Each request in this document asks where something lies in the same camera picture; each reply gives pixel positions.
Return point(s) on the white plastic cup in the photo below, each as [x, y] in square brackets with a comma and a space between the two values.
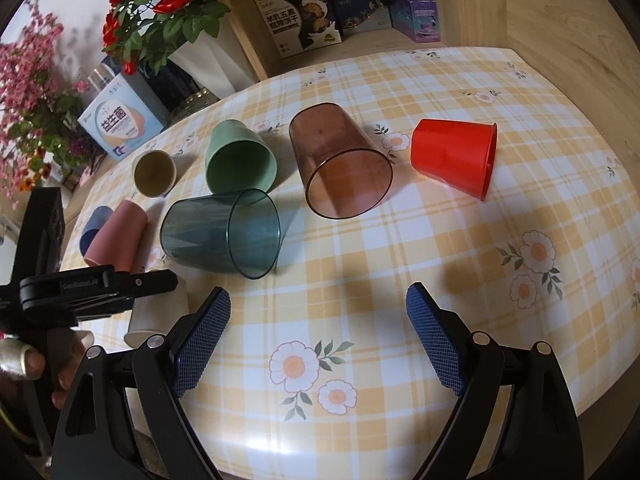
[156, 314]

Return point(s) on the white faceted flower pot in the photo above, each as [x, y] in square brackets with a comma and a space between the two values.
[217, 64]

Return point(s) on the dark cookie box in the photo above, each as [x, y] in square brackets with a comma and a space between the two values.
[299, 26]

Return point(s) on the blue plastic cup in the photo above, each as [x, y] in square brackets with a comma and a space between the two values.
[92, 227]

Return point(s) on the transparent teal cup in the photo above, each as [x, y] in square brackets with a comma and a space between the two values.
[228, 233]

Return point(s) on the dark blue snack box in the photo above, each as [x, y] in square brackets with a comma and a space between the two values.
[355, 16]

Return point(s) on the red rose bouquet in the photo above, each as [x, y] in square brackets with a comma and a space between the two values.
[143, 34]

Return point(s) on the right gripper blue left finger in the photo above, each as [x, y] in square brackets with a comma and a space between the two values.
[197, 339]

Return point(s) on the purple small box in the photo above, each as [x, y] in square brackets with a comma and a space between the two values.
[416, 19]

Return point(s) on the pink blossom flower arrangement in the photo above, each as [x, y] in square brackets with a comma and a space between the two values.
[40, 125]

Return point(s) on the red plastic cup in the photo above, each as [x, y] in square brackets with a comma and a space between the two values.
[459, 154]

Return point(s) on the person's left hand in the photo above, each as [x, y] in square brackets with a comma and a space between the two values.
[21, 362]

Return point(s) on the green plastic cup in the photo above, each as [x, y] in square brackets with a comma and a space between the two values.
[237, 159]

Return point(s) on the dark blue tall box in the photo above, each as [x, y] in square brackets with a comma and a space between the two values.
[171, 84]

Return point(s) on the yellow plaid tablecloth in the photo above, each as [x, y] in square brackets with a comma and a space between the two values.
[319, 374]

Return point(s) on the wooden shelf unit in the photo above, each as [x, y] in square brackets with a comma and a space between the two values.
[462, 23]

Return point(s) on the transparent brown cup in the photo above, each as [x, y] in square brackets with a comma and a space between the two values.
[343, 174]

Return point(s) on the probiotics light blue box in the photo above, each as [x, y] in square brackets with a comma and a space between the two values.
[125, 114]

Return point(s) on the beige plastic cup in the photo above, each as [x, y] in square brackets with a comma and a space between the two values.
[154, 173]

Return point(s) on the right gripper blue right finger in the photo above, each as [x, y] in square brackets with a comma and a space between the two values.
[441, 334]

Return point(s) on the pink plastic cup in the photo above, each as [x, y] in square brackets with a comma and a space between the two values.
[117, 242]

